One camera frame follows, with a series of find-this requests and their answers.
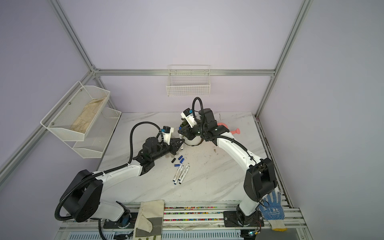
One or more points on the blue dotted work glove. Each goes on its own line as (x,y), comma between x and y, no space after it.
(273,212)

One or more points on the white two-tier mesh rack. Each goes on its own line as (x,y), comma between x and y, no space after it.
(92,144)

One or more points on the white marker pen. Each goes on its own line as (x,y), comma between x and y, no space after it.
(184,174)
(176,177)
(181,173)
(182,146)

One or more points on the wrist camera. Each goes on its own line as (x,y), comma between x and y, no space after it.
(187,115)
(166,133)

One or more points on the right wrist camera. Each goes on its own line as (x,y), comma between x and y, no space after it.
(187,115)

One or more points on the beige canvas glove front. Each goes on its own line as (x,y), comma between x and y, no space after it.
(149,222)

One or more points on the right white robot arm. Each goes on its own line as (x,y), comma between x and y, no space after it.
(259,174)

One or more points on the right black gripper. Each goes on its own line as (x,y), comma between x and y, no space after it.
(186,130)

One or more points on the pink watering can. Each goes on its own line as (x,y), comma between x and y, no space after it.
(236,131)

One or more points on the green potted plant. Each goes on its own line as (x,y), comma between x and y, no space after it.
(192,143)

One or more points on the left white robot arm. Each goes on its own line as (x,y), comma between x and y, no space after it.
(85,196)

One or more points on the white wire wall basket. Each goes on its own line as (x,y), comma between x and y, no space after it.
(188,80)

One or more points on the beige glove in rack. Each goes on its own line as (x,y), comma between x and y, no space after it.
(84,120)

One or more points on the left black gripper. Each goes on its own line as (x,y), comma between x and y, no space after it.
(173,143)

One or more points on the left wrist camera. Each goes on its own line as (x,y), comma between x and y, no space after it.
(166,133)

